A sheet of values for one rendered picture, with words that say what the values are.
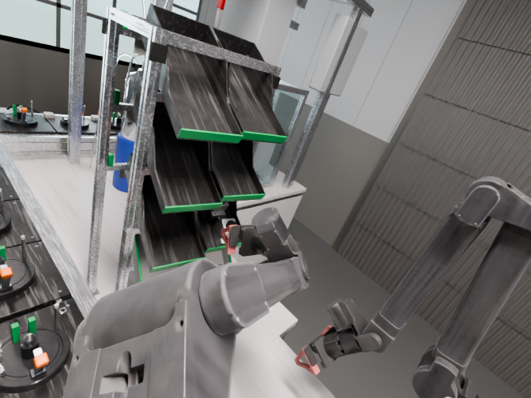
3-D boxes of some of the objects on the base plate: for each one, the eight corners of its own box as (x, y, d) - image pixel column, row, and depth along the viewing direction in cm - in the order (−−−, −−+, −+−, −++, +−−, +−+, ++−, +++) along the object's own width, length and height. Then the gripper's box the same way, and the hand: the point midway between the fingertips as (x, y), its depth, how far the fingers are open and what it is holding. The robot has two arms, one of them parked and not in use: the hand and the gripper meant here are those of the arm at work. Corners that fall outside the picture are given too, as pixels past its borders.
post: (80, 163, 154) (98, -224, 94) (69, 163, 151) (82, -237, 90) (77, 159, 157) (92, -221, 96) (66, 159, 153) (77, -235, 93)
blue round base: (150, 191, 154) (159, 144, 142) (120, 195, 142) (126, 144, 130) (136, 177, 161) (143, 130, 150) (107, 179, 150) (111, 129, 138)
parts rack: (211, 290, 109) (287, 69, 74) (110, 340, 82) (153, 27, 47) (180, 256, 119) (234, 48, 85) (80, 290, 92) (99, 2, 57)
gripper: (247, 266, 59) (212, 245, 71) (297, 259, 68) (258, 242, 80) (251, 234, 59) (214, 219, 71) (301, 230, 67) (261, 217, 79)
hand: (239, 231), depth 75 cm, fingers open, 9 cm apart
